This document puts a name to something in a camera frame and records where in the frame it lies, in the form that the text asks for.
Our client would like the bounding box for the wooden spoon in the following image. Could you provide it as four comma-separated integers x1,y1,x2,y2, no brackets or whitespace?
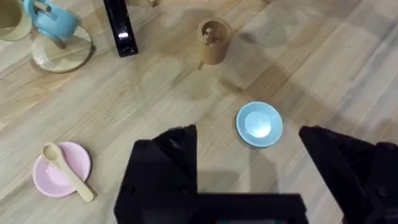
42,142,95,203

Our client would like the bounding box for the wooden cup stand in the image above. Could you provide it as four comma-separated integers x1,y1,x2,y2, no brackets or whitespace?
30,0,93,74

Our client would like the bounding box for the beige cup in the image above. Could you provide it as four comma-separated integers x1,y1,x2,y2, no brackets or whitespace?
0,0,33,42

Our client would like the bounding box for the blue cup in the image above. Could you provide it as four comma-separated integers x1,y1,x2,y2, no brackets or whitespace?
22,0,81,42

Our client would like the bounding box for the pink plate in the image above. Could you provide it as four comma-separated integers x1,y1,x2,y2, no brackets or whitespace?
32,141,92,198

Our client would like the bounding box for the blue plate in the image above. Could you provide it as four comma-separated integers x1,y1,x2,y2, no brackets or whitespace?
235,101,284,149

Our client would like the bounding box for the wooden cylindrical container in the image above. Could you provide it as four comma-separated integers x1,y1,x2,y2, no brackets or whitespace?
195,18,233,66

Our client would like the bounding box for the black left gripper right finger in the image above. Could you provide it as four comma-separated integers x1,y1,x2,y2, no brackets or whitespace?
298,125,398,224

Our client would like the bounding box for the glossy black upright bar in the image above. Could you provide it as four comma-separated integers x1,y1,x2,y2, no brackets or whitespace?
103,0,139,58

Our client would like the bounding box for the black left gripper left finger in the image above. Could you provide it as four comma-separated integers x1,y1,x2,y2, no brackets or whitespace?
113,124,198,224

